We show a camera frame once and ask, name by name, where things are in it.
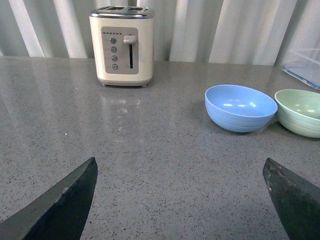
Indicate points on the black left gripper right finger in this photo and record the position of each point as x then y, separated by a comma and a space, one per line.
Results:
295, 199

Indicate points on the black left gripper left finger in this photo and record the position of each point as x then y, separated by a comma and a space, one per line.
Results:
58, 214

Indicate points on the green bowl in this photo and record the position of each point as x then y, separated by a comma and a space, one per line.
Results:
299, 111

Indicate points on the blue bowl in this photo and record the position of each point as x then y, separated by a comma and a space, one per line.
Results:
238, 108

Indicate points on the clear container lid blue seal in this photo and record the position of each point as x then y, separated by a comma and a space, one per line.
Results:
309, 76

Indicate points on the clear plastic container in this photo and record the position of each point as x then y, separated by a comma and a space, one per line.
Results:
306, 57

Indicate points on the white curtain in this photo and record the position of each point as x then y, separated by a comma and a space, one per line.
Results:
255, 32

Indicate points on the cream toaster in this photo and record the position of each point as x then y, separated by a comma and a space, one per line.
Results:
123, 44

